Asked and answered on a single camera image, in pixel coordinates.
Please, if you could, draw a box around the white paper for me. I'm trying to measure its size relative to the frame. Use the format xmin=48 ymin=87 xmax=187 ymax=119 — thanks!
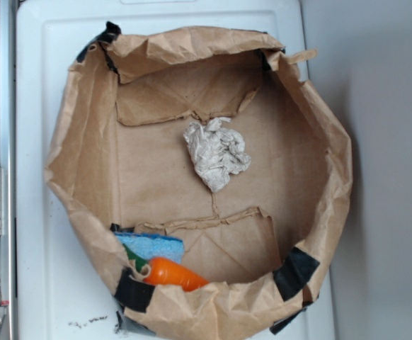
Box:
xmin=183 ymin=117 xmax=251 ymax=193

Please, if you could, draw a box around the brown paper bag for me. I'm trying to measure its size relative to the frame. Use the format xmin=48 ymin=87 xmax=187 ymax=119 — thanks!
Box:
xmin=45 ymin=23 xmax=353 ymax=339

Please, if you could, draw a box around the blue sponge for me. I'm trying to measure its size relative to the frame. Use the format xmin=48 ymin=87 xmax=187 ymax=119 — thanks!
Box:
xmin=115 ymin=232 xmax=185 ymax=264

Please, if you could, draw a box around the orange plastic carrot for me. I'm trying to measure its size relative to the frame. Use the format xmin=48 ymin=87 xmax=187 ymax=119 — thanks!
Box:
xmin=124 ymin=245 xmax=209 ymax=292

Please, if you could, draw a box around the white plastic tray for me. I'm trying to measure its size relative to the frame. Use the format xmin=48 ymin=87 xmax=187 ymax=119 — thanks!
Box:
xmin=13 ymin=0 xmax=337 ymax=340

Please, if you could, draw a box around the aluminium frame rail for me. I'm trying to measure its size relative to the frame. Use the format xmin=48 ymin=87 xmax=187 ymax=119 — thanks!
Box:
xmin=0 ymin=1 xmax=18 ymax=339

